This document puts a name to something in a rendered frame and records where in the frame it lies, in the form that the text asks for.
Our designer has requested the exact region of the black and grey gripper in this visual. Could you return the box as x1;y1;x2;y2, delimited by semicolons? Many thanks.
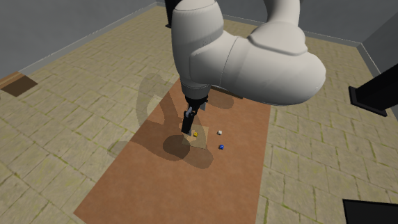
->
181;95;208;136

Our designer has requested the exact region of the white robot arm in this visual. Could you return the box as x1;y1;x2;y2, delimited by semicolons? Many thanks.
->
171;0;326;106

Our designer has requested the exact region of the beige flat mat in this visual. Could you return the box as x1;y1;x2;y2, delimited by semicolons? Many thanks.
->
182;124;209;149

